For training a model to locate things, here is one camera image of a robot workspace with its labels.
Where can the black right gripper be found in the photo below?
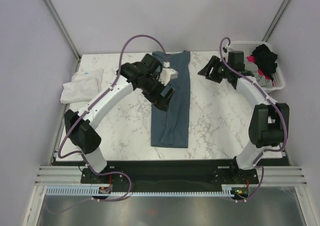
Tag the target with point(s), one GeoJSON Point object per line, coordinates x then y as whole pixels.
{"type": "Point", "coordinates": [214, 62]}

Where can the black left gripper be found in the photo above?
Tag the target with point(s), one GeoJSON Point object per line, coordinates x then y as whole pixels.
{"type": "Point", "coordinates": [161, 102]}

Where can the teal blue polo shirt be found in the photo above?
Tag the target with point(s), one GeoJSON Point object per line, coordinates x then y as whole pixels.
{"type": "Point", "coordinates": [170, 129]}

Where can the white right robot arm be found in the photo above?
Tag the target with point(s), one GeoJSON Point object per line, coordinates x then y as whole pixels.
{"type": "Point", "coordinates": [269, 125]}

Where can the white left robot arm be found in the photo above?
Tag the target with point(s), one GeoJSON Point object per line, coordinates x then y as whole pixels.
{"type": "Point", "coordinates": [149, 75]}

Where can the white plastic laundry basket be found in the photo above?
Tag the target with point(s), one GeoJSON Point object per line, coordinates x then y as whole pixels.
{"type": "Point", "coordinates": [247, 48]}

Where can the red t shirt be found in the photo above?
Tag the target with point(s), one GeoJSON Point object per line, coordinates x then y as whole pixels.
{"type": "Point", "coordinates": [250, 64]}

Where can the grey t shirt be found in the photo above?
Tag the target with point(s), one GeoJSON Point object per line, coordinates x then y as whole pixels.
{"type": "Point", "coordinates": [261, 79]}

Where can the black t shirt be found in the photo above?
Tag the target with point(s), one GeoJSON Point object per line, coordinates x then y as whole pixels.
{"type": "Point", "coordinates": [265, 59]}

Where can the white folded t shirt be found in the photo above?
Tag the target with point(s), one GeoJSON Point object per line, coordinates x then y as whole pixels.
{"type": "Point", "coordinates": [83, 86]}

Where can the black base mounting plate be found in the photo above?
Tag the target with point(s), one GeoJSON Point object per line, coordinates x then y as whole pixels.
{"type": "Point", "coordinates": [168, 175]}

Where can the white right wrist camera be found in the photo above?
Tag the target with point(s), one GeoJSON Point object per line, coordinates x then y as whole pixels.
{"type": "Point", "coordinates": [226, 48]}

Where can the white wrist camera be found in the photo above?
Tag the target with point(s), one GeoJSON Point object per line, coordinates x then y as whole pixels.
{"type": "Point", "coordinates": [226, 48]}
{"type": "Point", "coordinates": [167, 74]}

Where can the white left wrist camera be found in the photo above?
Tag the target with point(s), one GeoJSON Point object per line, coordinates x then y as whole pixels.
{"type": "Point", "coordinates": [167, 74]}

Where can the aluminium frame rail right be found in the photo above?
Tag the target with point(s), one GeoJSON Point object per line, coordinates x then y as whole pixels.
{"type": "Point", "coordinates": [276, 19]}

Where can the aluminium frame rail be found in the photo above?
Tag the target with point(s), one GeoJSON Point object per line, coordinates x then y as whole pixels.
{"type": "Point", "coordinates": [61, 27]}
{"type": "Point", "coordinates": [276, 19]}

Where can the white slotted cable duct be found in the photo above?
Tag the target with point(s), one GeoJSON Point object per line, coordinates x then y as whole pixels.
{"type": "Point", "coordinates": [98, 191]}

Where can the aluminium front frame rails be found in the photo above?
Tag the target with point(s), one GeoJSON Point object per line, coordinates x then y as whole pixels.
{"type": "Point", "coordinates": [71, 175]}

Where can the aluminium frame rail left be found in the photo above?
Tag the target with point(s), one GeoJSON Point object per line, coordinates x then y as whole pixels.
{"type": "Point", "coordinates": [61, 27]}

